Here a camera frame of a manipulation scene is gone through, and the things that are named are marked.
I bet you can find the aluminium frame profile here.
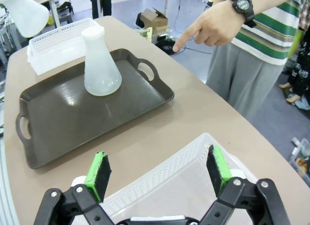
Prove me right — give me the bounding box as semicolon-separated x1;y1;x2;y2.
0;28;8;138

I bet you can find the person's left hand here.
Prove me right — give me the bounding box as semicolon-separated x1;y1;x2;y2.
172;0;245;54

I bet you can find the background person in dark trousers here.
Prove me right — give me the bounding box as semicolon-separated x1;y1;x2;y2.
90;0;113;20

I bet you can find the background work table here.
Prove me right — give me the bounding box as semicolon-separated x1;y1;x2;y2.
35;0;71;29

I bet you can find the dark brown plastic tray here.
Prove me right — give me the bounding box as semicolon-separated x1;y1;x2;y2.
15;48;176;171

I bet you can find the black bundle on floor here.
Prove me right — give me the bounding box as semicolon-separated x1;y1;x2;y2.
155;39;185;56

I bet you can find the green and white carton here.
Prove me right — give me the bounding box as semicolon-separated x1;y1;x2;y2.
136;27;154;43

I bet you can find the black wristwatch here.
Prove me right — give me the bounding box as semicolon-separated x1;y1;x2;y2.
227;0;257;29

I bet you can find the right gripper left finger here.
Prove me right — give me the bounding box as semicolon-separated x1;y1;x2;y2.
33;151;115;225

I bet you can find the white perforated plastic basket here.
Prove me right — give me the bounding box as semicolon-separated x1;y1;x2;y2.
72;132;259;225
26;17;103;76

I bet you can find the translucent conical flask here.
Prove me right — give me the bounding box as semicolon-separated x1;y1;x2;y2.
80;26;123;97

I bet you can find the opaque white conical flask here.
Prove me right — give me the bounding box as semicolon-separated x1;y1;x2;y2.
0;0;50;39

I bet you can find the person in striped shirt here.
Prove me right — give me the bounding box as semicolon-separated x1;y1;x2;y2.
205;0;310;126

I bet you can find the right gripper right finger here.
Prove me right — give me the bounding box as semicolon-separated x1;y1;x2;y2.
200;145;291;225

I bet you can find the brown cardboard box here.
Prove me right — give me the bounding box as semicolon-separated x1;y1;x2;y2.
135;7;170;30

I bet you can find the clear bin with items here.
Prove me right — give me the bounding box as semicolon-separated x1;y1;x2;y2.
287;137;310;180

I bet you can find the person's left forearm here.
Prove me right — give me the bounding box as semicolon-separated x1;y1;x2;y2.
242;0;303;18

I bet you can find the dark printed garment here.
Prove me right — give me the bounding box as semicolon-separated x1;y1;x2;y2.
278;28;310;111

